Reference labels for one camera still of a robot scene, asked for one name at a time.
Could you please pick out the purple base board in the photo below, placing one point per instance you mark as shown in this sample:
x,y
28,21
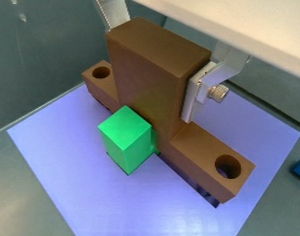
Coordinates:
x,y
149,203

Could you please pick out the brown T-shaped block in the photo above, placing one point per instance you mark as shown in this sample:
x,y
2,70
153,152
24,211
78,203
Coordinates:
x,y
145,77

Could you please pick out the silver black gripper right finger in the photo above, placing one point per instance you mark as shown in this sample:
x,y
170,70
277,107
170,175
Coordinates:
x,y
205,84

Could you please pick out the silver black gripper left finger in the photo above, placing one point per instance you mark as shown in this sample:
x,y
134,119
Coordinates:
x,y
114,12

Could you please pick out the green U-shaped block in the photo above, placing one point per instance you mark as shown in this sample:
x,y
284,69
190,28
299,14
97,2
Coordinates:
x,y
129,139

